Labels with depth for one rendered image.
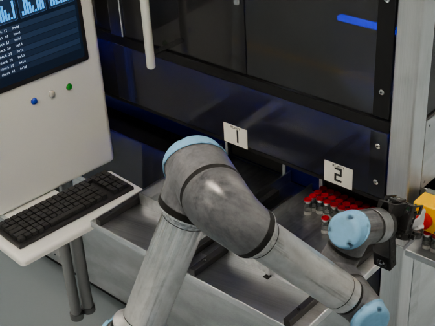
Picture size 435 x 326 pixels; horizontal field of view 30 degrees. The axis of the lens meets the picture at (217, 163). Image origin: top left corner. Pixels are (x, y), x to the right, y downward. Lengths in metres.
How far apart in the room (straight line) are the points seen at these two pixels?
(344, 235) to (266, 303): 0.34
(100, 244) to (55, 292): 0.43
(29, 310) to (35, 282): 0.17
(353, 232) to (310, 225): 0.51
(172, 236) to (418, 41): 0.69
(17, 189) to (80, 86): 0.35
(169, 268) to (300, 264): 0.25
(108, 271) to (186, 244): 1.64
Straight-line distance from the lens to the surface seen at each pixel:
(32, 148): 2.40
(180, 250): 1.49
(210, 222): 1.35
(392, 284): 2.14
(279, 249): 1.40
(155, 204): 2.19
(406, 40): 1.80
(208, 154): 1.42
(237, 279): 1.95
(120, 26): 2.43
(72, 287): 2.86
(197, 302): 2.77
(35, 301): 3.38
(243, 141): 2.23
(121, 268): 3.03
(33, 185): 2.45
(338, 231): 1.63
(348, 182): 2.05
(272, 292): 1.91
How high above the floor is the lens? 2.11
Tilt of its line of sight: 31 degrees down
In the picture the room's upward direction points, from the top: 4 degrees counter-clockwise
